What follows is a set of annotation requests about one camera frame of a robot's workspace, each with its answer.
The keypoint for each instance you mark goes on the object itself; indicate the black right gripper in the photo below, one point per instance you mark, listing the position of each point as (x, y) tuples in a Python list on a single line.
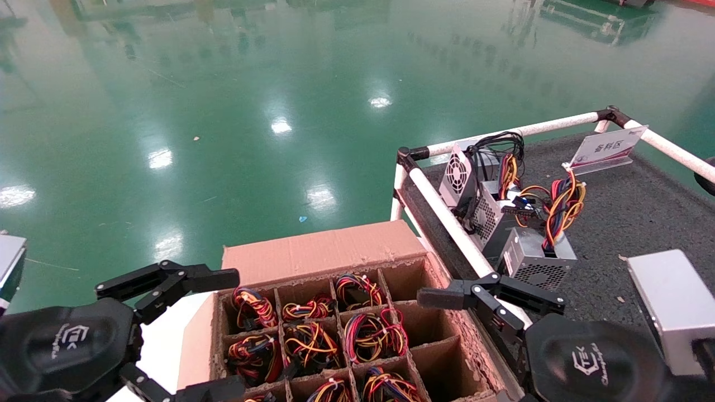
[(592, 363)]

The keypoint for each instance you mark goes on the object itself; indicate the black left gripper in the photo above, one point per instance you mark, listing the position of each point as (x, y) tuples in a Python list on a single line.
[(61, 346)]

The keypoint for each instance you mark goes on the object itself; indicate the white table under cardboard box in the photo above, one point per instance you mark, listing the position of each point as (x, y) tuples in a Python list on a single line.
[(162, 346)]

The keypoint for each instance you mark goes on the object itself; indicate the brown cardboard divider box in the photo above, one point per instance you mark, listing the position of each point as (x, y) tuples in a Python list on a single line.
[(324, 251)]

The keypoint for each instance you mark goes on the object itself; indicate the mesh sided power supply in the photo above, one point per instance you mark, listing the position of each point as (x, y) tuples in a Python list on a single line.
[(486, 215)]

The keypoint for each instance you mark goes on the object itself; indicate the dark grey felt table mat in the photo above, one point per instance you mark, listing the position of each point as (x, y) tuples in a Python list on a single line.
[(642, 212)]

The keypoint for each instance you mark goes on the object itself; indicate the clear acrylic sign placard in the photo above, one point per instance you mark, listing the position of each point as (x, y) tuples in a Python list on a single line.
[(606, 146)]

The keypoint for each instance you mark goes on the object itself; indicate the black rounded knob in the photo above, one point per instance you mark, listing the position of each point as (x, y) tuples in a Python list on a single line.
[(706, 177)]

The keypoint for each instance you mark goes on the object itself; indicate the white pipe table frame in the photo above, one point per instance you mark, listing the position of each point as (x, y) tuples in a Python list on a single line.
[(447, 215)]

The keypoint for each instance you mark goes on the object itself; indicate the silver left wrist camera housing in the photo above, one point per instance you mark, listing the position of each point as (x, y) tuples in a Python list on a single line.
[(10, 268)]

